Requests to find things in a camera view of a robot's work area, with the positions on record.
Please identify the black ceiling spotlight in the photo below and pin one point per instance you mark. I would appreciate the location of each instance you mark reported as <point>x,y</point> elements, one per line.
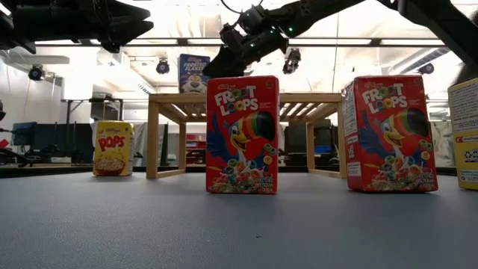
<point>426,68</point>
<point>36,73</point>
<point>163,67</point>

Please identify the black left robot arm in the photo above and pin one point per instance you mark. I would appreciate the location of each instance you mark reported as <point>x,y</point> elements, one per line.
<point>33,22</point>

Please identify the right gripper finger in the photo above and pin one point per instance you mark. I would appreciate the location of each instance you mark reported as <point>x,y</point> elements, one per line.
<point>228,63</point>
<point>231,37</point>

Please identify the black background table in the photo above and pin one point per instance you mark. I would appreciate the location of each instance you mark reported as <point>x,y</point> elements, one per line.
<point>93,100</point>

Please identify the red Froot Loops cereal box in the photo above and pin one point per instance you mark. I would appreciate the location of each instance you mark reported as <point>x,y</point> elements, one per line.
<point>392,149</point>
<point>242,149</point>

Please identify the blue-grey table mat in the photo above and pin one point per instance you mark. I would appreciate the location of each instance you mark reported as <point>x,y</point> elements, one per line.
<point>149,224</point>

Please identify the blue Frosted Flakes cereal box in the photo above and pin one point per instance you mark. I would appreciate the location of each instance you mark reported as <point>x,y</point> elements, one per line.
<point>194,74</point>

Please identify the dark partition panel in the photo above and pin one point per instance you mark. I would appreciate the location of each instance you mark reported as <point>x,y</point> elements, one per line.
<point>63,142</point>

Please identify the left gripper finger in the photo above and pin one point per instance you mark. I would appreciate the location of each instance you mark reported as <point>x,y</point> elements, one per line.
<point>128,11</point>
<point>134,30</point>

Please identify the slatted wooden shelf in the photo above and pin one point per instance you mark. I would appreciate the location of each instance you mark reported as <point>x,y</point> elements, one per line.
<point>306,98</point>

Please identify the computer monitor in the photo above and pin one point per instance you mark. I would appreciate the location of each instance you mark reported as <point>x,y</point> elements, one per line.
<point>24,133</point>

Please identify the yellow Corn Pops cereal box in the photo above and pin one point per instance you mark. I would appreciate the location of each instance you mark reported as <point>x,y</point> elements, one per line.
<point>112,149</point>
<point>465,130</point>

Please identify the black background equipment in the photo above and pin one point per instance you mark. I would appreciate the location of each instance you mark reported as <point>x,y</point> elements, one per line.
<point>295,138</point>

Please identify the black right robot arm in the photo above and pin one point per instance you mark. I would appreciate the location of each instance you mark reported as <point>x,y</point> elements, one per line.
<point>317,9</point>

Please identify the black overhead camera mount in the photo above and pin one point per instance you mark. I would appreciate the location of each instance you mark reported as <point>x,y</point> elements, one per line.
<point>292,61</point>

